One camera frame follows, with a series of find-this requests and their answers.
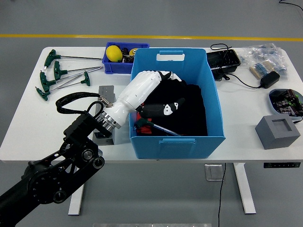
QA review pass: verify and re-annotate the green T-handle hex wrench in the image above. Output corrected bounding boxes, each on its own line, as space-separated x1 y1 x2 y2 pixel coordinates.
39 70 85 93
57 70 91 90
53 60 104 80
35 79 83 102
44 49 104 67

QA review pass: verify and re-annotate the yellow lemon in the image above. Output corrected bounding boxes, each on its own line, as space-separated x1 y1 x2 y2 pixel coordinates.
106 44 124 62

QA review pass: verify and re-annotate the grey block with square recess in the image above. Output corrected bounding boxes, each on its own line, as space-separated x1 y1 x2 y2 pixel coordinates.
255 114 301 150

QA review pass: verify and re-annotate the resistor tape bundle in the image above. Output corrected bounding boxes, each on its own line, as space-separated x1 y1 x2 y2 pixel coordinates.
249 60 276 79

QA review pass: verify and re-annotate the small dark blue bin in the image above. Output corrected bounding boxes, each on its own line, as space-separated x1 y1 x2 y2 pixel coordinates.
102 42 150 74

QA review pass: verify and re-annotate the grey metal tool stand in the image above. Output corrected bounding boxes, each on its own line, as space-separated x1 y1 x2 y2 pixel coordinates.
92 85 117 145

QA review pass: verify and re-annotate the large light blue box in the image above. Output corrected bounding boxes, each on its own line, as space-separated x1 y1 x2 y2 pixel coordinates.
129 47 227 159

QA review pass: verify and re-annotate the black plastic tray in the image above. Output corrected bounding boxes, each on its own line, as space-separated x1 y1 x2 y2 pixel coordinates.
206 49 241 71

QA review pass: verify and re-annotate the black cloth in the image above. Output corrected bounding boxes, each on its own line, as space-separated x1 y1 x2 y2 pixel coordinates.
137 77 209 137

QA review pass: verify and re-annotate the black cord plug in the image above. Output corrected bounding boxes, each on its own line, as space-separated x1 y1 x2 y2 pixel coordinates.
214 70 231 82

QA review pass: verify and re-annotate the black power adapter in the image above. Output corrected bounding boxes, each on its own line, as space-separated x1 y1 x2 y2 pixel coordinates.
259 70 281 90

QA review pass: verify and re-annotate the large green T-handle wrench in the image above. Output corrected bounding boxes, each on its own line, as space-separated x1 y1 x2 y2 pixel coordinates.
133 118 183 137

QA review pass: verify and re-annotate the red cloth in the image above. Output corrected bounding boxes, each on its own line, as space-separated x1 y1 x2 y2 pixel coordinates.
136 112 153 134

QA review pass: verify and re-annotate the black adapter cord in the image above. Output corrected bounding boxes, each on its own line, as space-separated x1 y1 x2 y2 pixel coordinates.
210 43 262 89

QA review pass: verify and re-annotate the light blue dish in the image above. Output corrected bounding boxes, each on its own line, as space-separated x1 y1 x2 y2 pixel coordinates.
268 88 303 122

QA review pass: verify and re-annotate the black floor cable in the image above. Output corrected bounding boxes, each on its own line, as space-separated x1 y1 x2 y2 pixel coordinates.
278 0 303 11
217 163 227 227

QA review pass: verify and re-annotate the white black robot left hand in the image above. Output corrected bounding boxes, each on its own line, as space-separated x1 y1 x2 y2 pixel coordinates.
104 70 186 130

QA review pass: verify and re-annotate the black table control panel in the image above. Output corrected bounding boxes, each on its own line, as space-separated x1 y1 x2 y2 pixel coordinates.
263 162 301 169

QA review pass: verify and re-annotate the clear bag of parts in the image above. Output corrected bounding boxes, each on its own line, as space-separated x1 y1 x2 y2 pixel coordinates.
240 43 288 82

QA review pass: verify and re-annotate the metal floor plate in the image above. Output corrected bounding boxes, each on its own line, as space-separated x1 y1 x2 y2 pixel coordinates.
205 164 225 182

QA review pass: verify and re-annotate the white table leg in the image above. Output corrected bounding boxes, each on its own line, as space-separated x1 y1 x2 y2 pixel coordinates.
68 163 89 216
233 162 257 215

